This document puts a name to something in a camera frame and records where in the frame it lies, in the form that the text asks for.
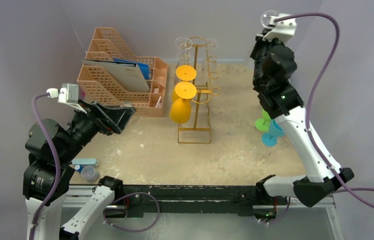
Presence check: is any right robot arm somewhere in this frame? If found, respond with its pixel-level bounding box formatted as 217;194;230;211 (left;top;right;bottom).
250;28;355;207

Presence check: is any small clear plastic cup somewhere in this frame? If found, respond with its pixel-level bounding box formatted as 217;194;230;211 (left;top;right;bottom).
80;165;100;182

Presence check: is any peach plastic file organizer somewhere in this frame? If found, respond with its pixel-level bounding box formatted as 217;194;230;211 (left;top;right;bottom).
77;27;168;117

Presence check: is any blue small container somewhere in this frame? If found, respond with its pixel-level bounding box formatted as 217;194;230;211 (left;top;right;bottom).
71;158;99;173

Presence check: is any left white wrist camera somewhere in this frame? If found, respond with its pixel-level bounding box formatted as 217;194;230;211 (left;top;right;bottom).
46;83;87;114

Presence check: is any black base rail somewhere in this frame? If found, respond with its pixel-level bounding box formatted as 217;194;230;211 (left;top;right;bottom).
111;184;288;219

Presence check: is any grey paper folder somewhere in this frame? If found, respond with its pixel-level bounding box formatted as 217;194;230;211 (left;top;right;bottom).
82;59;152;93

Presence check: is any green plastic goblet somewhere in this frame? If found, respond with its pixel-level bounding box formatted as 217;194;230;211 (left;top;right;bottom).
255;109;272;132

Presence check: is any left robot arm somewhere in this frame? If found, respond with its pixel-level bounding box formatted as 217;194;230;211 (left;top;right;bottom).
22;99;136;240

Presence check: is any gold wire wine glass rack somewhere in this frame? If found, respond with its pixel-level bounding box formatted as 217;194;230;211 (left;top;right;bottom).
176;36;221;144

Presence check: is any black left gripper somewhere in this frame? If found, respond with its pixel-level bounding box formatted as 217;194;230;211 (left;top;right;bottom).
59;97;135;161

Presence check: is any blue folder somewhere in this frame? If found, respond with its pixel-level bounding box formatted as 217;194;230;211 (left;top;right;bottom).
112;58;151;81

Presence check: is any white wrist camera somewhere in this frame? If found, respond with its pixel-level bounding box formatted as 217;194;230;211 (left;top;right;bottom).
266;13;297;44
46;83;87;114

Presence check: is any blue plastic goblet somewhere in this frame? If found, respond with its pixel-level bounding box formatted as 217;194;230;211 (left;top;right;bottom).
261;119;285;147

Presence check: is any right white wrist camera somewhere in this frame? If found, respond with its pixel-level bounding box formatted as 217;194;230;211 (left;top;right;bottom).
266;13;297;44

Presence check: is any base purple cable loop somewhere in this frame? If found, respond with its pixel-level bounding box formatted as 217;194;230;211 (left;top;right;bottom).
103;191;160;233

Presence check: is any yellow plastic goblet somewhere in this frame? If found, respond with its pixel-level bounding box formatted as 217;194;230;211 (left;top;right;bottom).
169;81;197;124
171;65;197;102

